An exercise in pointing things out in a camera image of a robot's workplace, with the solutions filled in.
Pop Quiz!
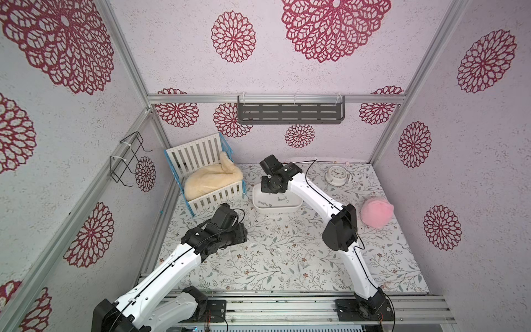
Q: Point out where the white plastic storage box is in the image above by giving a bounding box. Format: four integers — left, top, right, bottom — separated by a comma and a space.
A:
253, 184, 303, 214

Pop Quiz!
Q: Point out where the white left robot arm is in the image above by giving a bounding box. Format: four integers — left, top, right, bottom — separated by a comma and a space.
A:
91, 203, 248, 331

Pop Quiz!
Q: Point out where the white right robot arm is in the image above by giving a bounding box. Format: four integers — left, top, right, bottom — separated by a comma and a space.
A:
260, 155, 387, 315

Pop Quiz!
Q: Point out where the silver screw in box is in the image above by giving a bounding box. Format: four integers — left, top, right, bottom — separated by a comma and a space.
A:
256, 194, 290, 208

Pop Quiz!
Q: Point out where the beige plush cloth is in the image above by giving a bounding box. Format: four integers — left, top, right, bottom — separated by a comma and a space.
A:
184, 152, 243, 201

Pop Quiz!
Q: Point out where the white alarm clock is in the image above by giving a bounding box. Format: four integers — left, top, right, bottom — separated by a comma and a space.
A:
325, 165, 351, 187

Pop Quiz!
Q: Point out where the white slatted blue basket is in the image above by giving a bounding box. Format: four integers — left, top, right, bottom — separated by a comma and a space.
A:
165, 133, 247, 216

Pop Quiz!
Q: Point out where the dark grey wall shelf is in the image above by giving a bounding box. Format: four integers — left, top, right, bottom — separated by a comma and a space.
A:
236, 96, 345, 125

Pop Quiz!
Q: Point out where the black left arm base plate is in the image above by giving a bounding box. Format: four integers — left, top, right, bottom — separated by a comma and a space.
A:
182, 298, 227, 323

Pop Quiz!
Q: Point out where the black wire wall rack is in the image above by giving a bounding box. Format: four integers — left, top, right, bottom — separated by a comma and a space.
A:
109, 131, 152, 188

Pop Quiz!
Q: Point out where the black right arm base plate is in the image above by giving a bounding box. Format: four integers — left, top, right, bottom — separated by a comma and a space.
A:
335, 298, 395, 322

